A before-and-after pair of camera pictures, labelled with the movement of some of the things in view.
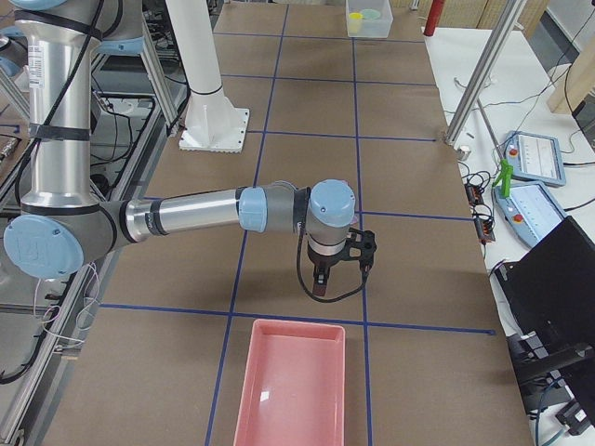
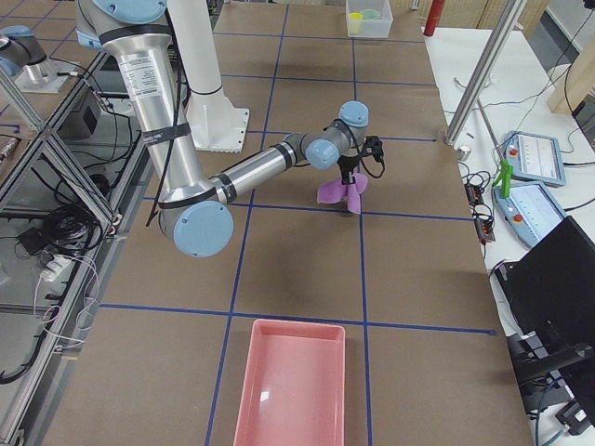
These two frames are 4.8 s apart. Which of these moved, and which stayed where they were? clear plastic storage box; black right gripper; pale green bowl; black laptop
Moved: black right gripper
Stayed: pale green bowl; clear plastic storage box; black laptop
